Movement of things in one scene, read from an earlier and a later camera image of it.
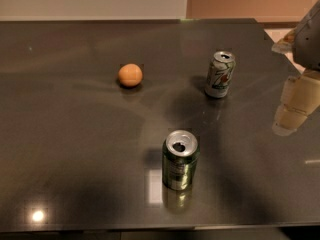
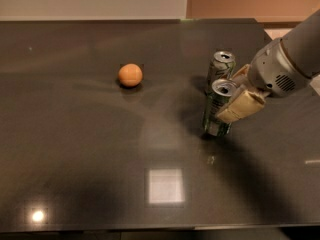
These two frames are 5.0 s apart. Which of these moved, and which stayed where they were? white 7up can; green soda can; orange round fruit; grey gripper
Moved: green soda can; grey gripper
Stayed: white 7up can; orange round fruit
